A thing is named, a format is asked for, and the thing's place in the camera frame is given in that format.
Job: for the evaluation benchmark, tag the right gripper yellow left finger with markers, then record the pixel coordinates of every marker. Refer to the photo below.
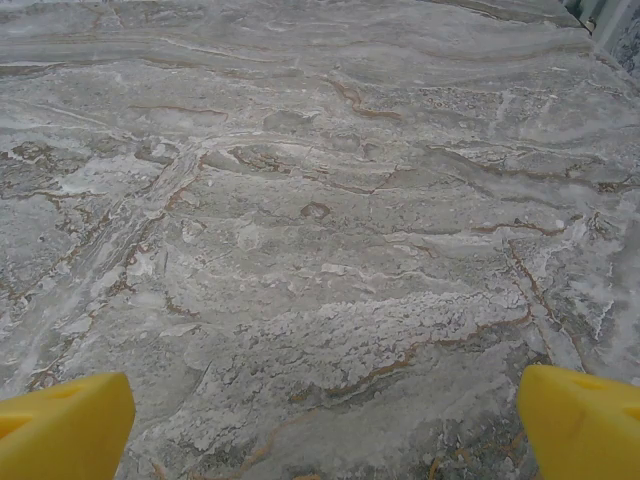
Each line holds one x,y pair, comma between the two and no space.
65,430

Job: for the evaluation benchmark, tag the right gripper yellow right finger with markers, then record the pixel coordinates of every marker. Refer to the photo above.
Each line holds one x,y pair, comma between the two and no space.
585,430

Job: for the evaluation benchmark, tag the aluminium side frame rail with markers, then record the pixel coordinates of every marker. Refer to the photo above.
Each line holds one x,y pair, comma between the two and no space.
604,26

